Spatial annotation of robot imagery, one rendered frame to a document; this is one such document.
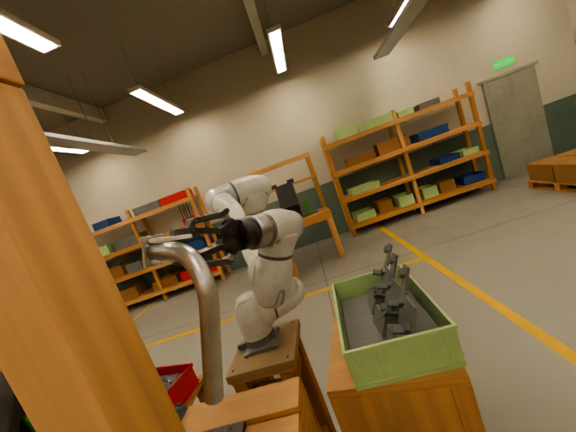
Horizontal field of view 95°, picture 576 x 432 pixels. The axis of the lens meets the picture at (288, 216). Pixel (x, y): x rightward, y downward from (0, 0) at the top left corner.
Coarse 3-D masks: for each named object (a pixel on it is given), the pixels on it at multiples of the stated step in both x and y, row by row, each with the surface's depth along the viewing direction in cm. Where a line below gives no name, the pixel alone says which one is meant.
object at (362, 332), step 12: (348, 300) 156; (360, 300) 151; (348, 312) 144; (360, 312) 140; (420, 312) 123; (348, 324) 134; (360, 324) 130; (372, 324) 127; (420, 324) 115; (432, 324) 113; (348, 336) 125; (360, 336) 122; (372, 336) 119
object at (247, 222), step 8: (224, 224) 58; (232, 224) 60; (240, 224) 62; (248, 224) 61; (240, 232) 61; (248, 232) 60; (256, 232) 62; (224, 240) 57; (240, 240) 61; (248, 240) 60; (256, 240) 63; (232, 248) 59; (240, 248) 61; (248, 248) 62
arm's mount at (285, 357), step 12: (288, 324) 146; (300, 324) 148; (288, 336) 135; (276, 348) 128; (288, 348) 125; (240, 360) 130; (252, 360) 126; (264, 360) 123; (276, 360) 119; (288, 360) 116; (228, 372) 124; (240, 372) 121; (252, 372) 119; (264, 372) 118; (276, 372) 118; (228, 384) 121
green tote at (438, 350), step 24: (336, 288) 158; (360, 288) 156; (408, 288) 148; (336, 312) 127; (432, 312) 114; (408, 336) 95; (432, 336) 94; (456, 336) 93; (360, 360) 99; (384, 360) 98; (408, 360) 97; (432, 360) 96; (456, 360) 95; (360, 384) 100; (384, 384) 99
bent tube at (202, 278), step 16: (144, 240) 46; (144, 256) 46; (160, 256) 44; (176, 256) 41; (192, 256) 40; (192, 272) 39; (208, 272) 40; (208, 288) 39; (208, 304) 39; (208, 320) 39; (208, 336) 39; (208, 352) 39; (208, 368) 39; (208, 384) 40; (208, 400) 40
